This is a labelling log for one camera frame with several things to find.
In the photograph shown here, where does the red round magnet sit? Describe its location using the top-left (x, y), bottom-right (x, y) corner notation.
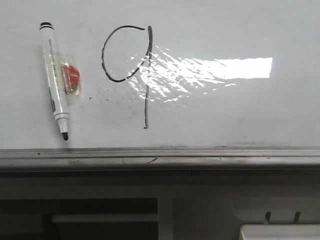
top-left (61, 64), bottom-right (80, 92)

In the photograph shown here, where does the clear adhesive tape piece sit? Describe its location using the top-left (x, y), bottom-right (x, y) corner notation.
top-left (44, 52), bottom-right (82, 96)

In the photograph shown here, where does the white black whiteboard marker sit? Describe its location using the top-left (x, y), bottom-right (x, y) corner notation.
top-left (39, 22), bottom-right (69, 141)

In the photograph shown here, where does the white whiteboard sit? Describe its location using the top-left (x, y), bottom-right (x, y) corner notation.
top-left (0, 0), bottom-right (320, 149)

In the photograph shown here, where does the white horizontal bar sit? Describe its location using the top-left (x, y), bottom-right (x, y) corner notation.
top-left (51, 213), bottom-right (159, 223)

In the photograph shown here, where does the white box lower right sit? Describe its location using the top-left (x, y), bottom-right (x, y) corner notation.
top-left (238, 224), bottom-right (320, 240)

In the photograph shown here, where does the left metal hook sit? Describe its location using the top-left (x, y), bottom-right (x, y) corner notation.
top-left (264, 211), bottom-right (272, 225)

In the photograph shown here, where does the metal hook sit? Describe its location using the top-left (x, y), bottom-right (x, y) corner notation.
top-left (264, 211), bottom-right (272, 225)
top-left (292, 211), bottom-right (301, 225)

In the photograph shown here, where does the right metal hook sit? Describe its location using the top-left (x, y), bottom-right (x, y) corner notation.
top-left (292, 211), bottom-right (301, 225)

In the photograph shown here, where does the aluminium whiteboard tray rail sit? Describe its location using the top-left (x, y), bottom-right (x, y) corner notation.
top-left (0, 146), bottom-right (320, 172)

